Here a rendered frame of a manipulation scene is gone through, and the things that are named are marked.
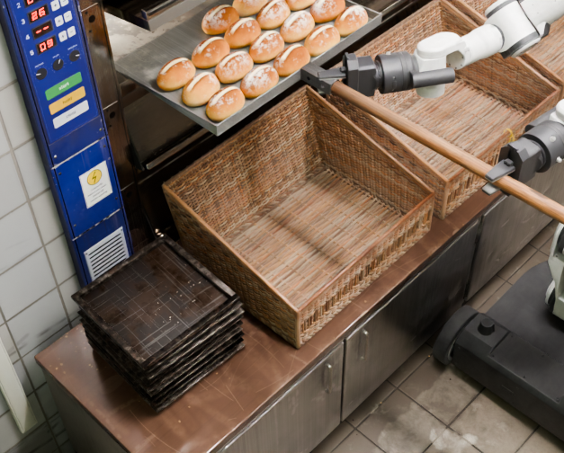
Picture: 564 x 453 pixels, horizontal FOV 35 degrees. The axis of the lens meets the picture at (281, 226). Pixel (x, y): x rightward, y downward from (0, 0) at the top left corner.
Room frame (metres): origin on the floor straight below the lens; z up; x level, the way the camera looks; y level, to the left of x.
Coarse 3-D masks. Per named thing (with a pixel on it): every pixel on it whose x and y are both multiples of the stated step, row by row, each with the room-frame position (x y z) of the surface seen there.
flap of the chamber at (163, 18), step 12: (108, 0) 1.61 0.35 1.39; (120, 0) 1.60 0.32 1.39; (132, 0) 1.60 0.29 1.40; (144, 0) 1.59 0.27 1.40; (156, 0) 1.58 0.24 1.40; (192, 0) 1.58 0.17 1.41; (204, 0) 1.60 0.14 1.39; (108, 12) 1.60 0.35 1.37; (120, 12) 1.56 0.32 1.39; (132, 12) 1.54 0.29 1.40; (168, 12) 1.53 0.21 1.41; (180, 12) 1.55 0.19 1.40; (144, 24) 1.51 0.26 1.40; (156, 24) 1.51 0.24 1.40
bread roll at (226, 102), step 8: (224, 88) 1.50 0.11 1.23; (232, 88) 1.50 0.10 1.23; (216, 96) 1.48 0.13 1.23; (224, 96) 1.48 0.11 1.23; (232, 96) 1.48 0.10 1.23; (240, 96) 1.50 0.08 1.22; (208, 104) 1.47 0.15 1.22; (216, 104) 1.46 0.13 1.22; (224, 104) 1.46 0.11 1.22; (232, 104) 1.47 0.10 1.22; (240, 104) 1.48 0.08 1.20; (208, 112) 1.46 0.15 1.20; (216, 112) 1.45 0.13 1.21; (224, 112) 1.45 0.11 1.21; (232, 112) 1.46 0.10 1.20; (216, 120) 1.45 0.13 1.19
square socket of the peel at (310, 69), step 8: (312, 64) 1.61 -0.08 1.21; (304, 72) 1.59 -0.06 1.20; (312, 72) 1.58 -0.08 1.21; (304, 80) 1.59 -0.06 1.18; (312, 80) 1.57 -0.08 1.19; (320, 80) 1.55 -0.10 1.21; (328, 80) 1.55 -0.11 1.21; (336, 80) 1.55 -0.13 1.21; (320, 88) 1.55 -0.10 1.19; (328, 88) 1.54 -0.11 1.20
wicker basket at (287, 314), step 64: (256, 128) 1.83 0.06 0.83; (320, 128) 1.95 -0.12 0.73; (192, 192) 1.64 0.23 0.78; (256, 192) 1.76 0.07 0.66; (320, 192) 1.82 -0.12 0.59; (384, 192) 1.77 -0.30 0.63; (192, 256) 1.54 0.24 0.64; (256, 256) 1.58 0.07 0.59; (384, 256) 1.52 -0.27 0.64; (320, 320) 1.34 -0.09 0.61
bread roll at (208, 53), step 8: (208, 40) 1.67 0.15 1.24; (216, 40) 1.68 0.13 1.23; (224, 40) 1.69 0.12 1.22; (200, 48) 1.66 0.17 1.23; (208, 48) 1.65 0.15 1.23; (216, 48) 1.66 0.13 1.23; (224, 48) 1.67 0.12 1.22; (192, 56) 1.65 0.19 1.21; (200, 56) 1.64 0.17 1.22; (208, 56) 1.64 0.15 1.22; (216, 56) 1.65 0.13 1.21; (224, 56) 1.66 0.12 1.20; (200, 64) 1.63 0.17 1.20; (208, 64) 1.64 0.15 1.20; (216, 64) 1.64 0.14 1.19
